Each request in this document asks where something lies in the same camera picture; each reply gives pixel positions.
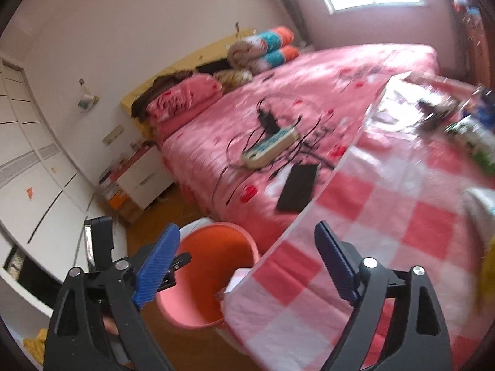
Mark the yellow packet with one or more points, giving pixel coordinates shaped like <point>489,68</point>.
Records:
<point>488,274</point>

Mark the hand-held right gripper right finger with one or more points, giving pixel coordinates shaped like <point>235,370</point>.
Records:
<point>336,266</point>

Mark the wall socket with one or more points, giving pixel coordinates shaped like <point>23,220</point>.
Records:
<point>113,135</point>

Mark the hanging plastic bag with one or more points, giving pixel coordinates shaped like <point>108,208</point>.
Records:
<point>87,100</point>

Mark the dark wrapper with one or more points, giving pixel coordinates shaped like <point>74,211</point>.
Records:
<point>437,114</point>

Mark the white crumpled paper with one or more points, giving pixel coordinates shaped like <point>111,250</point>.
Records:
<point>479,208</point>

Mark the white plastic container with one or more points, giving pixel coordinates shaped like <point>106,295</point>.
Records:
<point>193,228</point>

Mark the white wardrobe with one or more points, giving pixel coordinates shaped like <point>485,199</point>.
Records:
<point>34,154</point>

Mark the yellow bed headboard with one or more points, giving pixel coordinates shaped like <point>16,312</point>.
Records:
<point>174,67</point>

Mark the red white checkered tablecloth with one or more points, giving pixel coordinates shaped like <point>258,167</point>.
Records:
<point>386,239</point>

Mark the orange plastic bucket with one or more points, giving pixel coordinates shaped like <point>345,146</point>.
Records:
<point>209,270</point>

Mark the green white bottle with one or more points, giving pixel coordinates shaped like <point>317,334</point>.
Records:
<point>473,139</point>

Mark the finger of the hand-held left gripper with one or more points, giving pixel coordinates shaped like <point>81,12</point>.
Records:
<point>178,262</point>

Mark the orange box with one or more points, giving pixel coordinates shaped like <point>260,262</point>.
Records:
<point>117,201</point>

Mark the brown wooden cabinet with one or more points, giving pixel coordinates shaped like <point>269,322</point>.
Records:
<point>479,46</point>

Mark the pink pillow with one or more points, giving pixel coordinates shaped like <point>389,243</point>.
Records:
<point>181,98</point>

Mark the white power strip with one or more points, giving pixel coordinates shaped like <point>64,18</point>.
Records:
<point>270,147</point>

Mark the white paper scrap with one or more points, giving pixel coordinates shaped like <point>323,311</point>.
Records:
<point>239,281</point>

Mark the brown cloth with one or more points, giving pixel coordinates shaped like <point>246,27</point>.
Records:
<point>154,89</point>

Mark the white nightstand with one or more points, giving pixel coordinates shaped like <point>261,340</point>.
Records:
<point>145,183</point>

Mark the yellow cloth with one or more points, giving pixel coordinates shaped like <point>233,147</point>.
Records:
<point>35,347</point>

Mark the blue carton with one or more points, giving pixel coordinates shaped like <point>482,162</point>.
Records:
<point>487,104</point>

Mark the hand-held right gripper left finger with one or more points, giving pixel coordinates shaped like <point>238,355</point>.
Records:
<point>156,266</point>

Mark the rolled colourful quilt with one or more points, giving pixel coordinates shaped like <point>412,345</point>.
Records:
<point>276,57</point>
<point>259,42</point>

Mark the beige floral pillow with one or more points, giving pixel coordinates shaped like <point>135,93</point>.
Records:
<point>233,79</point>

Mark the black tablet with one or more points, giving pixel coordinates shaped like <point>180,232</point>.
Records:
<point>297,187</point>

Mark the pink printed bedspread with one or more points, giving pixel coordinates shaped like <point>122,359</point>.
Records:
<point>309,96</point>

